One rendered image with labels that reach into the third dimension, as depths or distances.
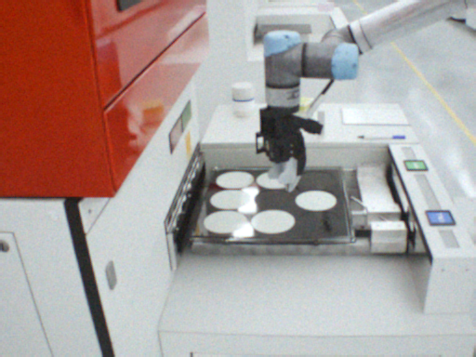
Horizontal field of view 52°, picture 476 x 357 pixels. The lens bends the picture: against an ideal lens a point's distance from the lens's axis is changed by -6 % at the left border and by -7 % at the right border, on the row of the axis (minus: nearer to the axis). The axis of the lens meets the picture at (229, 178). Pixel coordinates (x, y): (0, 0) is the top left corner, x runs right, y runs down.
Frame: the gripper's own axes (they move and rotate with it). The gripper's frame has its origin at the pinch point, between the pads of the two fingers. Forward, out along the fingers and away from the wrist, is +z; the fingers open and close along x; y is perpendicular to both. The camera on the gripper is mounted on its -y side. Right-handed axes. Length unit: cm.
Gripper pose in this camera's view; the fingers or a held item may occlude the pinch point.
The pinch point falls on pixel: (291, 184)
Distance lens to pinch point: 120.7
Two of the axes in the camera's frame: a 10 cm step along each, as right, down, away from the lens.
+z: 0.6, 9.0, 4.4
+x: 5.7, 3.3, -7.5
